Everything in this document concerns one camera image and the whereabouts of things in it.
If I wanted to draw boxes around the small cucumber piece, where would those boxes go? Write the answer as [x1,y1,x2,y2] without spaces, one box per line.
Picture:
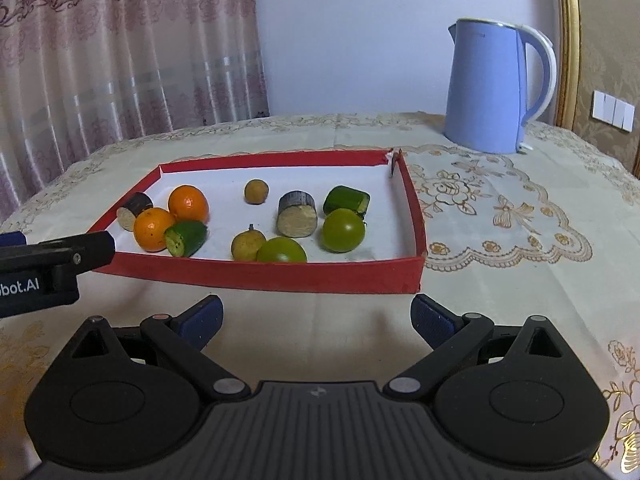
[164,220,208,258]

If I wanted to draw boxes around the gold wall moulding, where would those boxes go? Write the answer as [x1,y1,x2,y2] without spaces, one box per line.
[555,0,583,128]

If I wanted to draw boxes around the blue electric kettle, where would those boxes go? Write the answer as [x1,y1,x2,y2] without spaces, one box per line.
[444,17,557,155]

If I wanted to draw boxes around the orange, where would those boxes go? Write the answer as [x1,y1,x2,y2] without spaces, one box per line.
[132,207,176,253]
[167,185,210,224]

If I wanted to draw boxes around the large eggplant piece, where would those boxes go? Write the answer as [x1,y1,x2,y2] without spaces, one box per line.
[277,190,319,238]

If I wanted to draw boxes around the red cardboard tray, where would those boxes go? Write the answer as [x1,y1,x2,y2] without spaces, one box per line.
[87,148,427,295]

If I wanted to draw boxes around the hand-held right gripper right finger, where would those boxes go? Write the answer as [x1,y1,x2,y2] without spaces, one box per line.
[382,294,576,403]

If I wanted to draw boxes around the large cucumber piece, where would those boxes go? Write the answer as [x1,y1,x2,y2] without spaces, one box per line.
[322,186,372,220]

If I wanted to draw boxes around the green tomato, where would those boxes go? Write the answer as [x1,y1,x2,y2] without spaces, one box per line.
[256,236,308,264]
[320,208,367,254]

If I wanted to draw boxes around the beige floral tablecloth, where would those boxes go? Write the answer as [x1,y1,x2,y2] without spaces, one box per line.
[0,112,640,480]

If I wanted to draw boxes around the white wall light switch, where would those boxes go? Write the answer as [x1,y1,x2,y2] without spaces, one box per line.
[591,89,636,133]

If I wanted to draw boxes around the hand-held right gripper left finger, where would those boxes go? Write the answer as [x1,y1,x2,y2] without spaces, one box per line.
[52,294,251,402]

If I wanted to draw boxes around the small eggplant piece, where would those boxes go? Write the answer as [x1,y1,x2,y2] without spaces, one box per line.
[116,192,154,233]

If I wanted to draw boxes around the pink patterned curtain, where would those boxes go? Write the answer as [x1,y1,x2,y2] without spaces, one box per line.
[0,0,271,221]

